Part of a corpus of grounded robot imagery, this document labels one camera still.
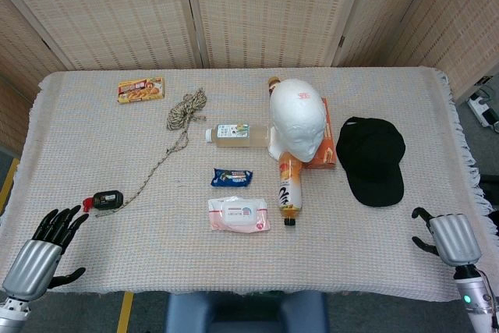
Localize white foam mannequin head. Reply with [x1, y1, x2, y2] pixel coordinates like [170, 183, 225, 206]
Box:
[266, 78, 327, 163]

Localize clear tea bottle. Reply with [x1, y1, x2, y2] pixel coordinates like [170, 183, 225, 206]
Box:
[204, 122, 274, 149]

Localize woven folding screen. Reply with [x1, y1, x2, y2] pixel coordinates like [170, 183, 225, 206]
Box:
[0, 0, 499, 157]

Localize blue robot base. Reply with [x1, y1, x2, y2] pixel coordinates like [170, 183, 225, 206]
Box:
[165, 289, 331, 333]

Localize pink wet wipes pack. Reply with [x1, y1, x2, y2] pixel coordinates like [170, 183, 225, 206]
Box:
[207, 196, 271, 232]

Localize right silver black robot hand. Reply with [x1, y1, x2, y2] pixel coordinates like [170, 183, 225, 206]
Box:
[411, 207, 483, 267]

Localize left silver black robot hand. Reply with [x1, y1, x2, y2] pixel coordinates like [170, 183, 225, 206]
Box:
[2, 204, 90, 302]

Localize black cap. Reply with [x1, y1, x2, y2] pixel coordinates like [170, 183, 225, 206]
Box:
[335, 116, 407, 207]

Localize woven white tablecloth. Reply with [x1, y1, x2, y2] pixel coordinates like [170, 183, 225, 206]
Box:
[0, 66, 499, 303]

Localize yellow curry box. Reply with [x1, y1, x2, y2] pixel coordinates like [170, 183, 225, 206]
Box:
[117, 76, 165, 105]

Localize orange cardboard box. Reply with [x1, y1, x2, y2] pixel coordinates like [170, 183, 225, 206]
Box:
[303, 97, 338, 171]

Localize blue snack packet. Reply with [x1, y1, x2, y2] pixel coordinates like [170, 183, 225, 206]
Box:
[211, 168, 254, 189]

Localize braided rope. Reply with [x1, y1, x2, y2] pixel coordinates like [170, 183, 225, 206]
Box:
[95, 87, 208, 218]

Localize white power strip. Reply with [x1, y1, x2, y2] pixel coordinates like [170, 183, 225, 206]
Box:
[466, 93, 499, 133]

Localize black red tape measure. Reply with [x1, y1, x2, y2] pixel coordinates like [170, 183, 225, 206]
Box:
[82, 190, 125, 214]

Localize orange juice bottle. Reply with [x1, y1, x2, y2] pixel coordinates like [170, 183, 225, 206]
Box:
[277, 151, 304, 227]

